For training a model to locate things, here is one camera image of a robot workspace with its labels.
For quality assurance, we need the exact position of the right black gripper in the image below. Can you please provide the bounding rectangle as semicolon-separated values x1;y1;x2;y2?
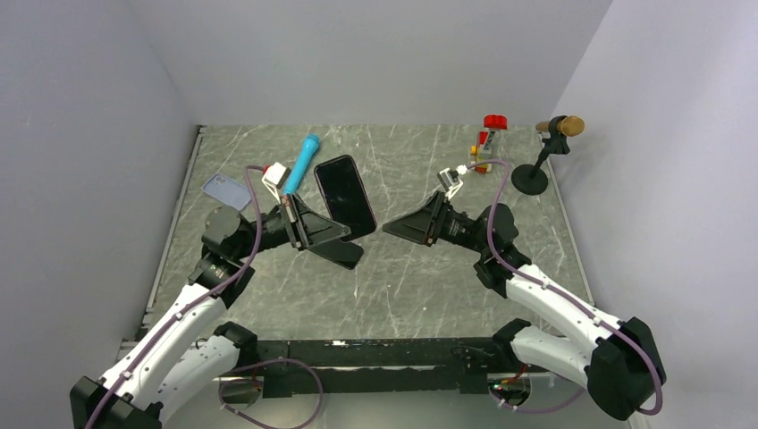
383;190;492;256

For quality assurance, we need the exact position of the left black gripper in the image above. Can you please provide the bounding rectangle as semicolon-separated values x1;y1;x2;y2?
234;192;351;260

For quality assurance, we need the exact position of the purple phone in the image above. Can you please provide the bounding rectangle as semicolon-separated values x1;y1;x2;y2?
314;155;376;241

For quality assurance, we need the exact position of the blue toy microphone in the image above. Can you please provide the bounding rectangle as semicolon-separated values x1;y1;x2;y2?
282;133;320;195

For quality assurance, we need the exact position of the lilac phone case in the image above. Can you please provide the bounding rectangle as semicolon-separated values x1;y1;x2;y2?
202;173;251;211

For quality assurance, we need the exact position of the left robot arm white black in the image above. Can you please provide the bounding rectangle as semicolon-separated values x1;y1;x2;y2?
70;194;350;428

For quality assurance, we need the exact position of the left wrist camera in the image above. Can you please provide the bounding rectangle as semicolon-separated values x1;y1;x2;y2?
261;163;291;200

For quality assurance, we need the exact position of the colourful toy brick stack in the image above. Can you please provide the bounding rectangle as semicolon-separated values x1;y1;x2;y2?
469;114;509;163

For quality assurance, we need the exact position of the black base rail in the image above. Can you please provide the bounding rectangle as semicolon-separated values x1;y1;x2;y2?
198;336;552;399

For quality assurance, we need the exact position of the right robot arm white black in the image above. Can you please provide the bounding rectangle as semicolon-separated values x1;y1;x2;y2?
382;191;666;420

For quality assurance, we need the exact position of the black smartphone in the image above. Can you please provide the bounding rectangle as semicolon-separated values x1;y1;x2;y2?
308;240;364;270

